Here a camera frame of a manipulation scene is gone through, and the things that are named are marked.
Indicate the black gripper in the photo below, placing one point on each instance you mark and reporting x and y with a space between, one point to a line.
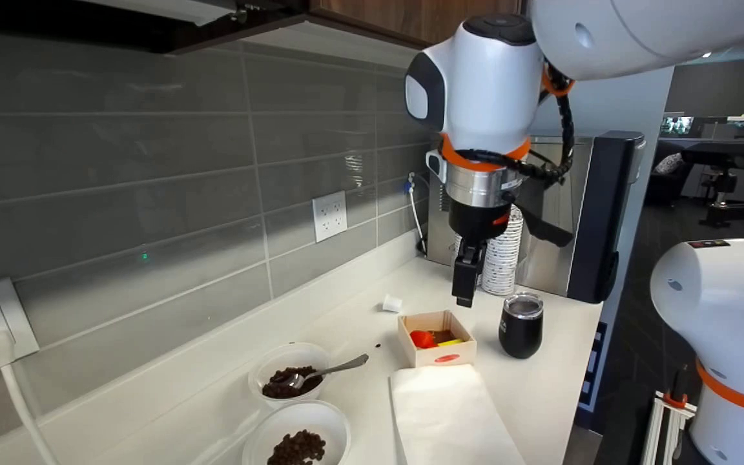
477 215

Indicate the white paper napkin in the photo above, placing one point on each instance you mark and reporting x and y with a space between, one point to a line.
450 418

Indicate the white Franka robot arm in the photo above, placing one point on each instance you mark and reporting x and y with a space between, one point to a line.
490 87

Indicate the patterned paper cup stack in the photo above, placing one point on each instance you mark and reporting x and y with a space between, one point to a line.
502 261

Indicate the brown toy food piece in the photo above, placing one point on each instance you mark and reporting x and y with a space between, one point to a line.
443 335

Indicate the yellow toy food piece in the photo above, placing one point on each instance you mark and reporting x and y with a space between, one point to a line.
453 343

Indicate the red toy tomato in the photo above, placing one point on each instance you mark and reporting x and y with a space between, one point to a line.
423 339

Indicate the black tumbler with clear lid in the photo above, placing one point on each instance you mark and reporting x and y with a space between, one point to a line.
519 331

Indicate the small white cap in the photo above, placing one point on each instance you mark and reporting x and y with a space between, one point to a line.
391 303

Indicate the wooden box with food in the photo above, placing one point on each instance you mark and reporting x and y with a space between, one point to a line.
436 356

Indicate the metal spoon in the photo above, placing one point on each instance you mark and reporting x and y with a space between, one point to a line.
337 367

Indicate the small white bowl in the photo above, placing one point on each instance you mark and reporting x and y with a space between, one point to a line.
289 376

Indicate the black office chair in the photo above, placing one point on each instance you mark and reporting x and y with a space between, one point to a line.
724 171

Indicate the white double wall outlet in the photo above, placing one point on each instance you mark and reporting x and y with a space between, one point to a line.
328 215

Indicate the white post with orange clip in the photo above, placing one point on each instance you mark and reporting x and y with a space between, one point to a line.
669 427

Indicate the wooden wall cabinet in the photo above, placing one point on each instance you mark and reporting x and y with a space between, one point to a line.
405 16

